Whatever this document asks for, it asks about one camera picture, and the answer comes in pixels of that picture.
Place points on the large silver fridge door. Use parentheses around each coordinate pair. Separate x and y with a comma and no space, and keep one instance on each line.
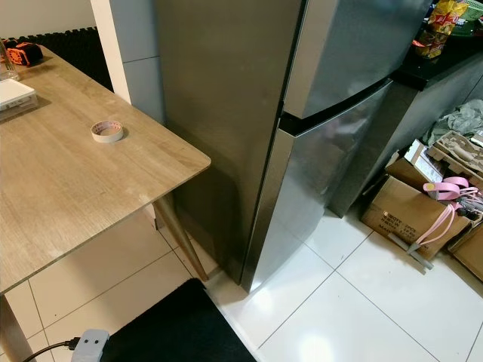
(321,181)

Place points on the silver grey fridge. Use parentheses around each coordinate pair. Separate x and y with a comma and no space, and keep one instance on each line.
(234,113)

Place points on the light wooden dining table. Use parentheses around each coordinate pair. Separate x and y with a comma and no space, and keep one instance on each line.
(75,196)

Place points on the white lidded container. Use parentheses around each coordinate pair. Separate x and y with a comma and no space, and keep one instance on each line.
(15,94)

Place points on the beige tape roll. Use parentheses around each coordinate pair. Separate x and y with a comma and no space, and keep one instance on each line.
(107,135)

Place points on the clear water bottle white cap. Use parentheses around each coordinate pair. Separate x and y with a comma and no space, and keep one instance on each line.
(7,64)

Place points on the orange black device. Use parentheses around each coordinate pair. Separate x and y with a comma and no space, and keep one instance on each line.
(15,54)
(32,54)

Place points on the black floor mat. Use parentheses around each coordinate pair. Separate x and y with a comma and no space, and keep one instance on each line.
(181,332)

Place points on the printed cardboard box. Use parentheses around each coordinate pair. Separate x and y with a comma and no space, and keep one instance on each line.
(404,215)

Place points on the cardboard box white label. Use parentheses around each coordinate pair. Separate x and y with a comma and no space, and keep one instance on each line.
(419,162)

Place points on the grey kitchen counter black top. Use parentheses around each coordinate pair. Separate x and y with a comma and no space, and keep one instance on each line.
(423,98)

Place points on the grey crumpled cloth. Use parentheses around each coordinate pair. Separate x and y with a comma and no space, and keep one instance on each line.
(464,121)

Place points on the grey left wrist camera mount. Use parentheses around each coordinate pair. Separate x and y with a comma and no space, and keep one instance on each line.
(90,347)

